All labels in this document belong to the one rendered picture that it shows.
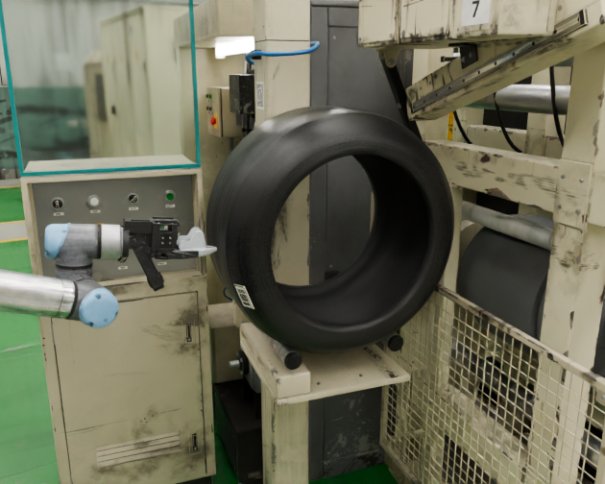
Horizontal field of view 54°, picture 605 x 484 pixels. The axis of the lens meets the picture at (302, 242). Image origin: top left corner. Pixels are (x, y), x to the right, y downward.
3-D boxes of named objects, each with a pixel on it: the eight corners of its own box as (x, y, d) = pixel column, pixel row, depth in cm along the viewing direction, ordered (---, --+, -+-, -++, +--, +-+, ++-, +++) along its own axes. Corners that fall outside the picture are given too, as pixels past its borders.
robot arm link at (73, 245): (46, 257, 128) (46, 219, 126) (99, 257, 132) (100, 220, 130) (44, 267, 121) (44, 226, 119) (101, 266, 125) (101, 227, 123)
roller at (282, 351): (249, 319, 173) (245, 305, 172) (263, 313, 175) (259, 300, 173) (287, 373, 142) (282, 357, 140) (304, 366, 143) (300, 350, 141)
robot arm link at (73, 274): (64, 324, 121) (64, 272, 118) (49, 307, 129) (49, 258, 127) (103, 319, 125) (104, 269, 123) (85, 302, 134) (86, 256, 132)
